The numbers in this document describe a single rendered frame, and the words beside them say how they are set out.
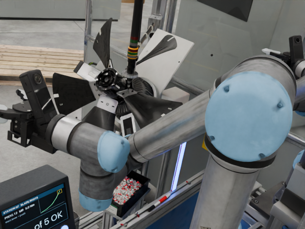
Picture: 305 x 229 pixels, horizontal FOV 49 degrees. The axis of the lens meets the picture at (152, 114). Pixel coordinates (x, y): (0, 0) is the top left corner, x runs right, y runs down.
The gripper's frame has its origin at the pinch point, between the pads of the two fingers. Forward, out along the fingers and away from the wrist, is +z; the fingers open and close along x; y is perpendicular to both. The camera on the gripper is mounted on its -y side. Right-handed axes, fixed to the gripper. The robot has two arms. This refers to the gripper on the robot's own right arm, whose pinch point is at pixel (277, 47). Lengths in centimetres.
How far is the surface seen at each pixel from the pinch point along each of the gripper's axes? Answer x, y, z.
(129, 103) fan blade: -69, 18, -5
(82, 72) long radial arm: -86, 24, 45
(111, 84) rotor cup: -75, 14, 7
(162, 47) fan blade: -51, 0, 9
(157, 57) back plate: -47, 15, 35
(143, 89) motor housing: -59, 22, 14
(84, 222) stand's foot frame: -96, 126, 33
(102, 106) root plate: -79, 24, 7
